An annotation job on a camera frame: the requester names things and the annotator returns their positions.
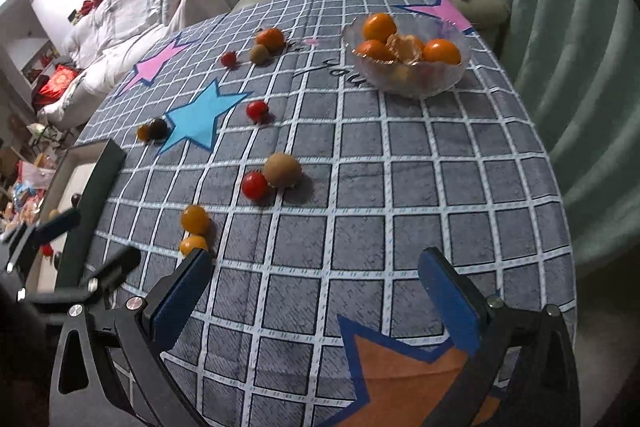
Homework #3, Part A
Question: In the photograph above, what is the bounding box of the white shelf unit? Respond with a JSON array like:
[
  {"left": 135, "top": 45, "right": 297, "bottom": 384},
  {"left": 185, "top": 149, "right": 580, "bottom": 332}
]
[{"left": 0, "top": 0, "right": 61, "bottom": 82}]

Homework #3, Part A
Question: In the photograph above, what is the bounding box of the grey checked star tablecloth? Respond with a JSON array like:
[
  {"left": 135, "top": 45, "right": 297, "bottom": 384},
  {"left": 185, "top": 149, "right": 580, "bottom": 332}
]
[{"left": 72, "top": 0, "right": 578, "bottom": 427}]

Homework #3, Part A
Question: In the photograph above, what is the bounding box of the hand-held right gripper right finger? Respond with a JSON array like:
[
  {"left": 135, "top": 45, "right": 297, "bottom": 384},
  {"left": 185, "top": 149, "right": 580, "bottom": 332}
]
[{"left": 419, "top": 248, "right": 581, "bottom": 427}]

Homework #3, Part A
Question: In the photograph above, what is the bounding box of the dark green framed tray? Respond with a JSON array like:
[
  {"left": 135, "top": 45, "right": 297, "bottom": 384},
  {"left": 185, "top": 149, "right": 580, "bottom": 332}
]
[{"left": 15, "top": 138, "right": 128, "bottom": 303}]

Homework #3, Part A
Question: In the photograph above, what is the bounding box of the pile of colourful packets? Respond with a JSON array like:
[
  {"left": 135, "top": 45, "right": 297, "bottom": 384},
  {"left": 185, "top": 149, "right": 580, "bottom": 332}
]
[{"left": 0, "top": 157, "right": 56, "bottom": 238}]

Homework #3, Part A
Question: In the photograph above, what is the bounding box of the peeled mandarin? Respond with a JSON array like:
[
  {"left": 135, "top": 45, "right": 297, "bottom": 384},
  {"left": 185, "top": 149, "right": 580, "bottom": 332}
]
[{"left": 386, "top": 33, "right": 425, "bottom": 65}]

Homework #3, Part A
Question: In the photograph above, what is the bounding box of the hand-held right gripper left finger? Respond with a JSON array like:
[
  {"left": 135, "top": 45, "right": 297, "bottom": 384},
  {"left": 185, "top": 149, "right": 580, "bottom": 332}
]
[{"left": 49, "top": 248, "right": 213, "bottom": 427}]

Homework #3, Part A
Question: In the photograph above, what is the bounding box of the orange mandarin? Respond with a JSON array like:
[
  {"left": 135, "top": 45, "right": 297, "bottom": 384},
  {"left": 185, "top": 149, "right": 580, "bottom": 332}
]
[
  {"left": 362, "top": 13, "right": 398, "bottom": 44},
  {"left": 356, "top": 39, "right": 397, "bottom": 62},
  {"left": 423, "top": 38, "right": 462, "bottom": 66}
]

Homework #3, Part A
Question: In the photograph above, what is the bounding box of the red patterned cushion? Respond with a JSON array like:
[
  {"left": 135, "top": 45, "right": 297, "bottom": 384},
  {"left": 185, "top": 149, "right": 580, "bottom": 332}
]
[{"left": 34, "top": 66, "right": 81, "bottom": 105}]

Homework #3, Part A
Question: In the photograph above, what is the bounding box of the white quilt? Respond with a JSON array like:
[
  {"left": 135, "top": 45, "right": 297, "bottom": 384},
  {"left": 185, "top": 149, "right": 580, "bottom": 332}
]
[{"left": 40, "top": 0, "right": 186, "bottom": 128}]

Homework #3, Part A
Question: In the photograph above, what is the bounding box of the clear glass bowl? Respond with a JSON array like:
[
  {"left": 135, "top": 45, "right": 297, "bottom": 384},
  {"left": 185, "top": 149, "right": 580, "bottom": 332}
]
[{"left": 342, "top": 13, "right": 472, "bottom": 98}]

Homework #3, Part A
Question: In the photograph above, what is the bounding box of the light green curtain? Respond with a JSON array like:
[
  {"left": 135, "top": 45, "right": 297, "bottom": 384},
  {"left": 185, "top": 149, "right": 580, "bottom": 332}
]
[{"left": 415, "top": 0, "right": 640, "bottom": 268}]

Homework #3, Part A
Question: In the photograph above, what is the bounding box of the reddish orange tomato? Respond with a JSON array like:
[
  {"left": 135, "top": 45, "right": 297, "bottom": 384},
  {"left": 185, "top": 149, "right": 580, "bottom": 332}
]
[{"left": 256, "top": 28, "right": 286, "bottom": 48}]

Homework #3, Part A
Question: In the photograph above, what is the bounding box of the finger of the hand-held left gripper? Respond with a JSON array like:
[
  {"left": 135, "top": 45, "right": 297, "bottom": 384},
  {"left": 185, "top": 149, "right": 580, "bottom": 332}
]
[
  {"left": 20, "top": 247, "right": 142, "bottom": 308},
  {"left": 0, "top": 207, "right": 83, "bottom": 277}
]

